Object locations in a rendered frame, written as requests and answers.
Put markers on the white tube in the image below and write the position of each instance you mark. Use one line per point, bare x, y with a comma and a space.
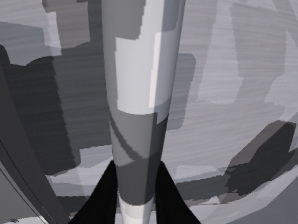
141, 40

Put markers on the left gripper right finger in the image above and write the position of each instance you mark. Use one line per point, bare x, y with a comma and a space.
168, 201

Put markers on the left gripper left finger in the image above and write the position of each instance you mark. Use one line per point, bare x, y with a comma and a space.
100, 208

